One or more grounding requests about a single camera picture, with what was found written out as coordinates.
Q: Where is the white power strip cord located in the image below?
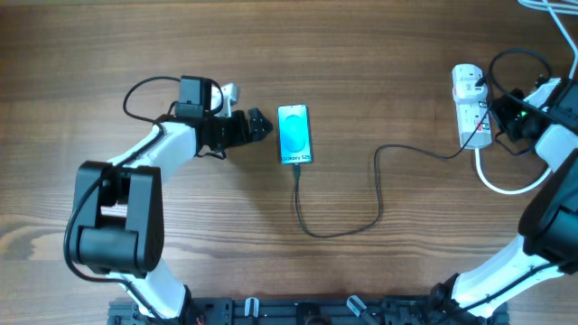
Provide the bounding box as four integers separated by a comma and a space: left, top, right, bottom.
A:
473, 0, 578, 196

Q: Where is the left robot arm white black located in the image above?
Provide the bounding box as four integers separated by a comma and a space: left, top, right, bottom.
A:
63, 76, 274, 324

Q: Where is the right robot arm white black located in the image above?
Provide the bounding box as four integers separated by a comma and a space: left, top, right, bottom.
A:
429, 79, 577, 324

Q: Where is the white power strip socket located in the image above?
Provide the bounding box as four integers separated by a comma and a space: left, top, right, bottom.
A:
452, 63, 492, 150

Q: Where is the white cable bundle corner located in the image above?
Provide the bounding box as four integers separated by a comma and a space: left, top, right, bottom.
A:
517, 0, 577, 15

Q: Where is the black USB charging cable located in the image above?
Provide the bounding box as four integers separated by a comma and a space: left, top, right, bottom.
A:
292, 73, 496, 239

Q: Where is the black left camera cable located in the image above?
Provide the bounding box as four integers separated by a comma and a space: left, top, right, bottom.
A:
62, 75, 227, 325

